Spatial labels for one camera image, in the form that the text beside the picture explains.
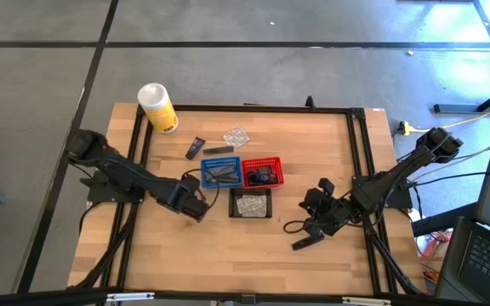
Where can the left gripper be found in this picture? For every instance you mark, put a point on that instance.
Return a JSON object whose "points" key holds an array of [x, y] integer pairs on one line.
{"points": [[189, 197]]}

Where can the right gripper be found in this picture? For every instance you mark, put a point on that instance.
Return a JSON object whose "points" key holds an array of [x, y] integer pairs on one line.
{"points": [[326, 210]]}

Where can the blue plastic basket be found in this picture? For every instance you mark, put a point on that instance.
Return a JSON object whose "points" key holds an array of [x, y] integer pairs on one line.
{"points": [[204, 161]]}

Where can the grey tool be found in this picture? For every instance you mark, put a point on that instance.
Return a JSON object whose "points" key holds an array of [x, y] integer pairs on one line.
{"points": [[302, 244]]}

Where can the black plastic basket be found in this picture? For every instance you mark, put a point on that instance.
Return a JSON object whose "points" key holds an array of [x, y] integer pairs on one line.
{"points": [[231, 203]]}

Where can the red plastic basket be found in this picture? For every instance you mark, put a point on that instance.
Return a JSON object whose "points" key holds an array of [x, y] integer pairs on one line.
{"points": [[266, 161]]}

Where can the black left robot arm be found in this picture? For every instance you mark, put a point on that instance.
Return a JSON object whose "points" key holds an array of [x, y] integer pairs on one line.
{"points": [[134, 176]]}

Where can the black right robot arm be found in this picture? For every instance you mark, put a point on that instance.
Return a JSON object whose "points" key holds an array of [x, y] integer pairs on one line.
{"points": [[381, 187]]}

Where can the clear blister pack top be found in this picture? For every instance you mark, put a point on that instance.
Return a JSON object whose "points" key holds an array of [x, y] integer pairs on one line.
{"points": [[236, 137]]}

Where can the yellow white wipes canister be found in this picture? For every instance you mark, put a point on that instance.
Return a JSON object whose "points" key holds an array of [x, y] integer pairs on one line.
{"points": [[160, 112]]}

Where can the black side desk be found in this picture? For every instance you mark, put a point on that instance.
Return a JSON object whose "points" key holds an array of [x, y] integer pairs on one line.
{"points": [[440, 221]]}

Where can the open black laptop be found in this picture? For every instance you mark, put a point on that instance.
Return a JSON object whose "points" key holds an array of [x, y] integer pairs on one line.
{"points": [[483, 263]]}

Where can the black standing desk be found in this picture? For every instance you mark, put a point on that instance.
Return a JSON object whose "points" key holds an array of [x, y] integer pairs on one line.
{"points": [[457, 109]]}

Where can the black gantry crossbar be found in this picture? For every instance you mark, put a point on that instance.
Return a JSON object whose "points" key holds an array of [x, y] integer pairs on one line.
{"points": [[36, 299]]}

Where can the silver gantry bracket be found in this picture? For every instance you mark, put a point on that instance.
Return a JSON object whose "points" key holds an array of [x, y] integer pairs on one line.
{"points": [[366, 301], [130, 296]]}

